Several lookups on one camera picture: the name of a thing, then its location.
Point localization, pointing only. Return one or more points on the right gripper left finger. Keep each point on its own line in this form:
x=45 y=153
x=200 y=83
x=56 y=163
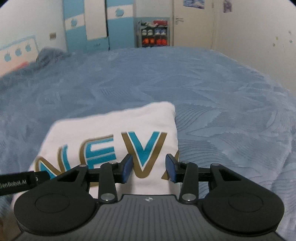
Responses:
x=110 y=174

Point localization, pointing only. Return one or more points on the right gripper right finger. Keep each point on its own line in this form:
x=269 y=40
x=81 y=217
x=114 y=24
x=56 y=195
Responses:
x=185 y=173

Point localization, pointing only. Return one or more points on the white Nevada sweatshirt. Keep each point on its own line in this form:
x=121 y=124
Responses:
x=148 y=133

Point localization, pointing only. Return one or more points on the blue patterned bedspread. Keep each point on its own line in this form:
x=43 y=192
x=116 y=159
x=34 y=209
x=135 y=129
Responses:
x=226 y=113

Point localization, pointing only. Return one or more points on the apple pattern headboard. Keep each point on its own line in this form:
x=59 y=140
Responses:
x=18 y=54

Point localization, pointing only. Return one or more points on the metal shoe rack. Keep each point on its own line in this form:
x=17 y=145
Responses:
x=152 y=32

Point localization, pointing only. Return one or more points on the white room door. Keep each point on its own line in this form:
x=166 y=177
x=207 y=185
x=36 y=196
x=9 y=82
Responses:
x=194 y=27

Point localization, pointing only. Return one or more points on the blue white wardrobe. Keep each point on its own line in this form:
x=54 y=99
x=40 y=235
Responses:
x=98 y=25

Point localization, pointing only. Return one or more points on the blue poster on door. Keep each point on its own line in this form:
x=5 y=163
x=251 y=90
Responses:
x=199 y=4

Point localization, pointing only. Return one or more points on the brown wall switch left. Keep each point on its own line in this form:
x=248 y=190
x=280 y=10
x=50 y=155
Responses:
x=52 y=36

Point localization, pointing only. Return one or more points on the butterfly wall stickers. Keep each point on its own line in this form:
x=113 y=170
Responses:
x=285 y=38

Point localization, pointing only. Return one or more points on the wall poster beside door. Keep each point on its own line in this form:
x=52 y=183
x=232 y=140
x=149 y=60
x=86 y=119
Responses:
x=227 y=6

